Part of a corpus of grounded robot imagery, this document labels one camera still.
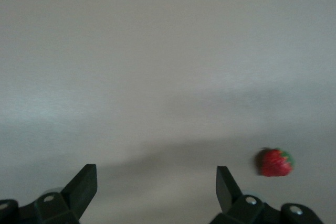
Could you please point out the brown table cover mat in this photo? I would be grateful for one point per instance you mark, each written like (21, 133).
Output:
(157, 51)

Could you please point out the red strawberry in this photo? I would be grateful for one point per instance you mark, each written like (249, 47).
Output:
(274, 163)

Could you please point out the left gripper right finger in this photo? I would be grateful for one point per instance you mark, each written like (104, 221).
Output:
(228, 195)

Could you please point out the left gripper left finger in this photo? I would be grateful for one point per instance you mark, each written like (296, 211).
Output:
(78, 192)

